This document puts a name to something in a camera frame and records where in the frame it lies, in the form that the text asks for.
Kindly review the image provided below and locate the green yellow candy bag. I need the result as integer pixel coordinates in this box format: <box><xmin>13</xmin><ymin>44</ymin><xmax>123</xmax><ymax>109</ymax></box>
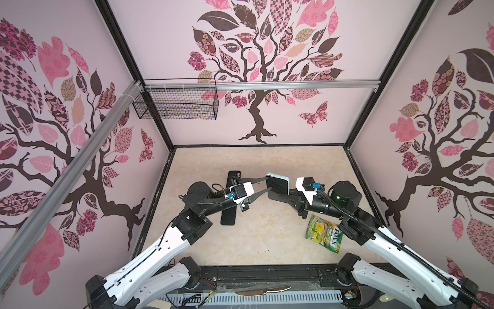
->
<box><xmin>305</xmin><ymin>215</ymin><xmax>343</xmax><ymax>254</ymax></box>

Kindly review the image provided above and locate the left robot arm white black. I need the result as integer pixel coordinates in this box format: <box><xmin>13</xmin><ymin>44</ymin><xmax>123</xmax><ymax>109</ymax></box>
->
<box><xmin>86</xmin><ymin>178</ymin><xmax>264</xmax><ymax>308</ymax></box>

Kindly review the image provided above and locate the black phone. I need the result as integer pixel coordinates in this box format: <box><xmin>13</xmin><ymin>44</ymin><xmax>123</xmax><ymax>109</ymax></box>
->
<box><xmin>266</xmin><ymin>173</ymin><xmax>290</xmax><ymax>202</ymax></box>

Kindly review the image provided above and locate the black smartphone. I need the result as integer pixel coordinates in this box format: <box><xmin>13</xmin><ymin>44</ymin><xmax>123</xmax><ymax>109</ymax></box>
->
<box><xmin>220</xmin><ymin>207</ymin><xmax>237</xmax><ymax>226</ymax></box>

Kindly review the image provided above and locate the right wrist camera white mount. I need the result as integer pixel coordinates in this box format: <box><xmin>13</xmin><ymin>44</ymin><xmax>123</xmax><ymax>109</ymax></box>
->
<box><xmin>295</xmin><ymin>177</ymin><xmax>321</xmax><ymax>205</ymax></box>

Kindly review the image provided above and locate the aluminium rail left wall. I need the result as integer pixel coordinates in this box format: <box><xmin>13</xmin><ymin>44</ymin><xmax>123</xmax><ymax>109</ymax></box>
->
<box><xmin>1</xmin><ymin>81</ymin><xmax>142</xmax><ymax>288</ymax></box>

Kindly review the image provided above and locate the aluminium rail wall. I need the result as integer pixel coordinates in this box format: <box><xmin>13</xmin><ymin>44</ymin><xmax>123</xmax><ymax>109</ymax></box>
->
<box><xmin>1</xmin><ymin>81</ymin><xmax>142</xmax><ymax>288</ymax></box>
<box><xmin>145</xmin><ymin>79</ymin><xmax>381</xmax><ymax>91</ymax></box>

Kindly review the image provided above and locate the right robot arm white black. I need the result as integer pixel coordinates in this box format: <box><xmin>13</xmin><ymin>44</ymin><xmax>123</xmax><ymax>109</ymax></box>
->
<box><xmin>266</xmin><ymin>176</ymin><xmax>488</xmax><ymax>308</ymax></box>

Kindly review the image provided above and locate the black wire basket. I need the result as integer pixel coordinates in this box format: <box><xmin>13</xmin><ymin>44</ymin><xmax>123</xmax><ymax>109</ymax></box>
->
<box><xmin>133</xmin><ymin>77</ymin><xmax>219</xmax><ymax>121</ymax></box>

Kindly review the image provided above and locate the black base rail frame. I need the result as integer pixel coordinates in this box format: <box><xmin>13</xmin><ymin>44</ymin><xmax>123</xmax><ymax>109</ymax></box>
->
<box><xmin>157</xmin><ymin>264</ymin><xmax>381</xmax><ymax>308</ymax></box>

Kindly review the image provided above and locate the aluminium rail back wall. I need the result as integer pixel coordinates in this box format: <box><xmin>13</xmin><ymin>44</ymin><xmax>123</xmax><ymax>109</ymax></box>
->
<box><xmin>145</xmin><ymin>79</ymin><xmax>381</xmax><ymax>91</ymax></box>

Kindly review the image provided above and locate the black phone case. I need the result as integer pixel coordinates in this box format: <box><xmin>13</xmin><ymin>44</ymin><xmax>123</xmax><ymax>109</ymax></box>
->
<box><xmin>226</xmin><ymin>171</ymin><xmax>241</xmax><ymax>190</ymax></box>

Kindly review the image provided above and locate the wooden knife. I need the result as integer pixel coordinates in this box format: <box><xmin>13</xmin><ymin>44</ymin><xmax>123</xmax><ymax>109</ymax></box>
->
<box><xmin>235</xmin><ymin>286</ymin><xmax>292</xmax><ymax>297</ymax></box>

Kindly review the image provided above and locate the white perforated cable tray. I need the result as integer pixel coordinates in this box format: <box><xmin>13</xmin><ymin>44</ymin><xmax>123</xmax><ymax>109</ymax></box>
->
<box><xmin>159</xmin><ymin>290</ymin><xmax>343</xmax><ymax>308</ymax></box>

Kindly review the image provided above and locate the white spoon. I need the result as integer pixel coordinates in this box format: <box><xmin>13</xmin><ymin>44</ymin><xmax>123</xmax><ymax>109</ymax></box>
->
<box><xmin>379</xmin><ymin>294</ymin><xmax>394</xmax><ymax>303</ymax></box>

